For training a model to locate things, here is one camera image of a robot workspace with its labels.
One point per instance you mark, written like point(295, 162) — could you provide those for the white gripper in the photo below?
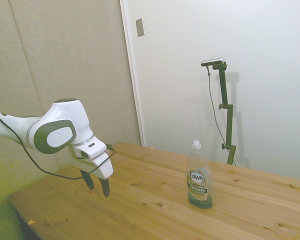
point(103, 168)

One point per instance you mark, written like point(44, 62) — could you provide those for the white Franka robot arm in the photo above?
point(62, 120)

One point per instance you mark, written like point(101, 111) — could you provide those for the clear Dawn dish soap bottle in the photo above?
point(199, 180)

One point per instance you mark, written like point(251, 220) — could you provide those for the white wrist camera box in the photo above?
point(90, 150)

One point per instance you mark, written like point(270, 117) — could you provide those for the white door frame trim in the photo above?
point(132, 75)

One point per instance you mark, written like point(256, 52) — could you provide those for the dark green camera stand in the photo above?
point(227, 112)

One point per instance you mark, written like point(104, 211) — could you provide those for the grey wall switch plate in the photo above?
point(140, 27)

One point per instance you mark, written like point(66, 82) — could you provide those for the silver exterior camera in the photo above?
point(212, 61)

